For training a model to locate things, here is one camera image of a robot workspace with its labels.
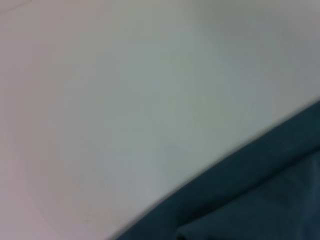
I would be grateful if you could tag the blue shirt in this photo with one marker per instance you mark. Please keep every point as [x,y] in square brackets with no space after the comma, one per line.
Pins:
[250,195]

